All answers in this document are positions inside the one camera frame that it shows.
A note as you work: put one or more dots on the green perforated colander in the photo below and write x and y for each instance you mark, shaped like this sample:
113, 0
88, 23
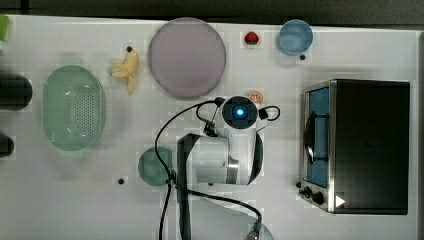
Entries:
73, 108

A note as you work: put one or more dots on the small dark red strawberry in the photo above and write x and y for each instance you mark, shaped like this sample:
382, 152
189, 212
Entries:
251, 38

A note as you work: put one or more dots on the plush peeled banana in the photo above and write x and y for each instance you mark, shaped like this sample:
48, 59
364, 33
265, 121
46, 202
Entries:
127, 69

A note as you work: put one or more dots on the black toaster oven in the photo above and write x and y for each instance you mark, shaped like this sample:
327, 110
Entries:
356, 146

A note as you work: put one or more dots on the grey round plate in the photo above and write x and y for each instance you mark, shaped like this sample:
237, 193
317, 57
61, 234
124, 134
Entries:
187, 57

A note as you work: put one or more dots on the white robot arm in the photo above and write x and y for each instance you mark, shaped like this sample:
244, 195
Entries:
230, 152

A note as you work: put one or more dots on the green metal cup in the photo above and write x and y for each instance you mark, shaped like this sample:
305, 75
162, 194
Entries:
151, 169

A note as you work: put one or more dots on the blue bowl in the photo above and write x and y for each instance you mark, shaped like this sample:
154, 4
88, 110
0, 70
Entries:
295, 37

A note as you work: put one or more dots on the black cylinder object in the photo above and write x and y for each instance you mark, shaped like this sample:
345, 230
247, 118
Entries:
15, 92

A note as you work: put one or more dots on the plush orange slice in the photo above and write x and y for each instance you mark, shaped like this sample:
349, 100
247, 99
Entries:
256, 97

